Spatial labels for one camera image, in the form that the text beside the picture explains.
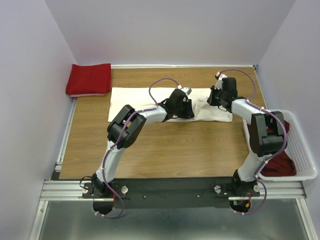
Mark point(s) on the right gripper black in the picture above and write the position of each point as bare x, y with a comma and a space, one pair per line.
210, 100

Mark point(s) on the folded red t-shirt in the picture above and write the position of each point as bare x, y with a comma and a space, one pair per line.
89, 79

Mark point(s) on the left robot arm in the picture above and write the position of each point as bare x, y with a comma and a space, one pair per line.
125, 128

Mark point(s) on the aluminium rail left side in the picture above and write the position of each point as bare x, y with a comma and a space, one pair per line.
63, 146

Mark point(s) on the white plastic laundry basket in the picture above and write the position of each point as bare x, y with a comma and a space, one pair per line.
296, 149

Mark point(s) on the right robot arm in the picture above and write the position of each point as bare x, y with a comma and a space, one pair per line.
267, 131

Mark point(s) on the white t-shirt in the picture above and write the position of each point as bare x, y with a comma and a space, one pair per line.
139, 98

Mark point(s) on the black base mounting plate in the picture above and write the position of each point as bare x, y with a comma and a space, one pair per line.
170, 193

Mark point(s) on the dark red t-shirt in basket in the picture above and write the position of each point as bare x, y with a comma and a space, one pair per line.
279, 166

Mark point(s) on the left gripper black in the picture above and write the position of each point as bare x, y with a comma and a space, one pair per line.
188, 113

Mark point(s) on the aluminium front frame rail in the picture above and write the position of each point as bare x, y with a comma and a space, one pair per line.
61, 190

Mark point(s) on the white rear table edge strip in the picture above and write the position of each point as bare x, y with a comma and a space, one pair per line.
165, 66

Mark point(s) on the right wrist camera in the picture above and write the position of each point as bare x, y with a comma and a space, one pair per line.
219, 76

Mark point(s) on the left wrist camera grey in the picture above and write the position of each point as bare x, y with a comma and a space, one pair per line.
186, 90

